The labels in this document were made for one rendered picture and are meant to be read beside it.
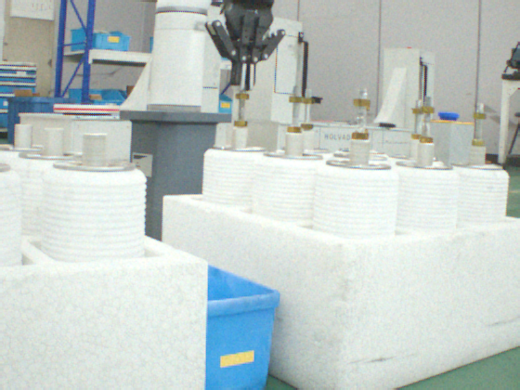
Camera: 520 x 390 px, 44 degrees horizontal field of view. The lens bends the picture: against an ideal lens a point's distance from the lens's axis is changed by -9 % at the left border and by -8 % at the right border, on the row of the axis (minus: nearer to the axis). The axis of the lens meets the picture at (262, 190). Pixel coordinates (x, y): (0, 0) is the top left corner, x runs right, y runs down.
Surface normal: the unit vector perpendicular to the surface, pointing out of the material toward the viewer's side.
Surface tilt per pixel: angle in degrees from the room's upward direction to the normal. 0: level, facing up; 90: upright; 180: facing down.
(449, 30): 90
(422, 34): 90
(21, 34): 90
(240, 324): 92
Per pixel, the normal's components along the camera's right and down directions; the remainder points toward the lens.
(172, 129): -0.06, 0.15
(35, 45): 0.68, 0.12
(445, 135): -0.80, 0.02
